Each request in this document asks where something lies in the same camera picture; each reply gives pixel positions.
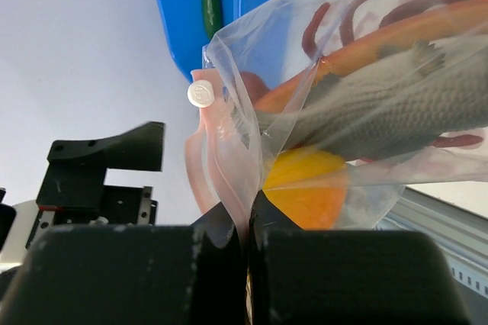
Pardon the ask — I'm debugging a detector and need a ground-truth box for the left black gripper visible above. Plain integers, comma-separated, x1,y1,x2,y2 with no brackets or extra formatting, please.
25,121,165,248

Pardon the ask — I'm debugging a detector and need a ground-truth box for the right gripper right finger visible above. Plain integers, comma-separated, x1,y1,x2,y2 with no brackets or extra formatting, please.
249,193,471,324

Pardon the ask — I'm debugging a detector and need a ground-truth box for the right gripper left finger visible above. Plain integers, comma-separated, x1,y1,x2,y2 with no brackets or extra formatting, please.
1,204,244,324

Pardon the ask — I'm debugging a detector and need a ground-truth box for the yellow toy mango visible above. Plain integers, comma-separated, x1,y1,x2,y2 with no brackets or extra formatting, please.
262,147,348,230

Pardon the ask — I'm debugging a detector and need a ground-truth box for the red toy lobster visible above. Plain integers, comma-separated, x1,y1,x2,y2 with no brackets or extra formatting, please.
255,0,487,161

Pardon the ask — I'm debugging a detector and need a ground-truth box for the green toy cucumber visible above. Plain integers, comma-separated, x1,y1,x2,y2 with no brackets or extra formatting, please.
201,0,223,39

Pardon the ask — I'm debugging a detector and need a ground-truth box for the clear pink-dotted zip bag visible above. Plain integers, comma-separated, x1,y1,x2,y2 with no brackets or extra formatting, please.
185,0,487,231

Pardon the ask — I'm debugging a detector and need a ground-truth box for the grey toy fish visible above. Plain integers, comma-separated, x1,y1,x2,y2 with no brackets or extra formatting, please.
255,34,487,160

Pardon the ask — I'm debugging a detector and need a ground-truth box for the toy steak slice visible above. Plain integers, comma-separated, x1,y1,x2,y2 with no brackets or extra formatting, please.
253,0,488,112

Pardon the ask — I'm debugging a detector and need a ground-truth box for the aluminium mounting rail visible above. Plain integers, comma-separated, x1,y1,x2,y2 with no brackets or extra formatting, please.
381,188,487,267

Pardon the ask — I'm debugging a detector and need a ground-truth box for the white slotted cable duct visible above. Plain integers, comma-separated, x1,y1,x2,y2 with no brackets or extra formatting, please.
445,253,488,298

